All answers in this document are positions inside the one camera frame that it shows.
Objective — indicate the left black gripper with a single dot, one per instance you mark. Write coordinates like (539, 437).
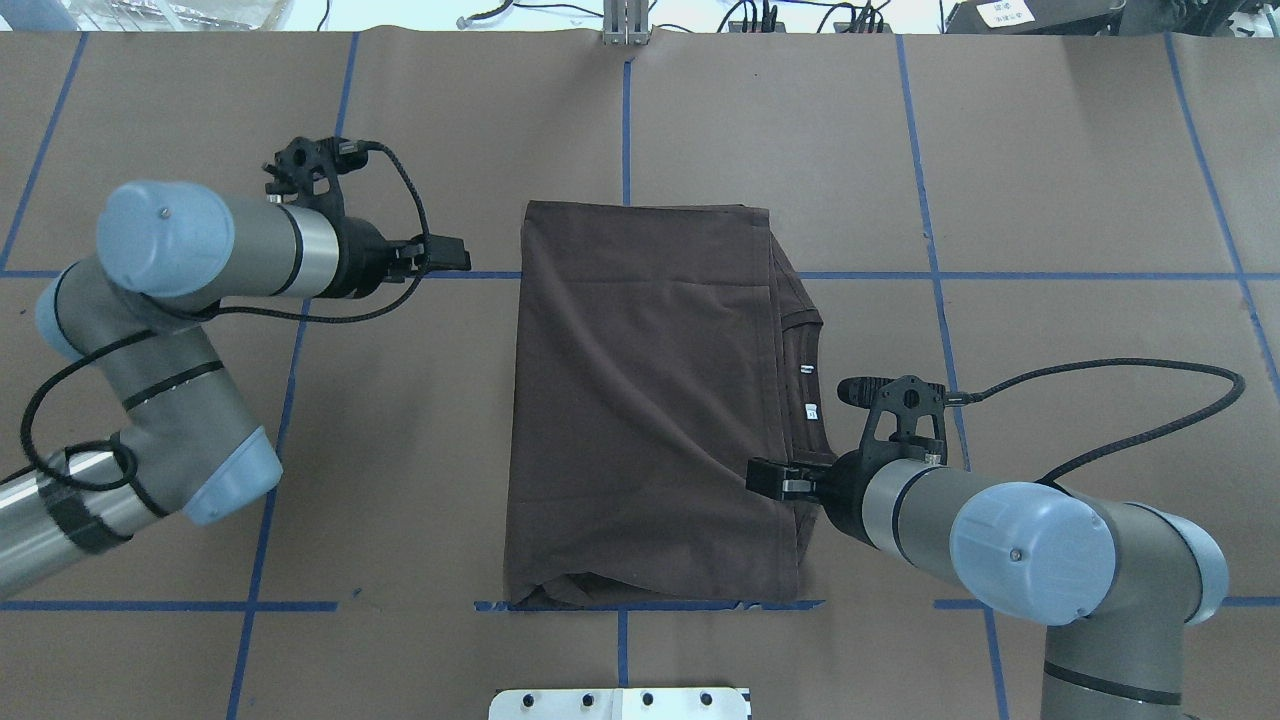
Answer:
(361, 256)

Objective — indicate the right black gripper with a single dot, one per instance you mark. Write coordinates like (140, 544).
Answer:
(842, 488)

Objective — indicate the brown t-shirt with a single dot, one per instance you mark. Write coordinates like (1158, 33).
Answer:
(659, 350)

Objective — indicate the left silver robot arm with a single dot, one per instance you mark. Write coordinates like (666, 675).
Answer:
(169, 257)

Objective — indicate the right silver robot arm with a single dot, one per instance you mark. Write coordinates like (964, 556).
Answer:
(1115, 584)

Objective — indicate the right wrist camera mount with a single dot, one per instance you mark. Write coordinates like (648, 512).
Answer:
(906, 419)

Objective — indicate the aluminium frame post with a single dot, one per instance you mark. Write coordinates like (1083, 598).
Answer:
(626, 23)

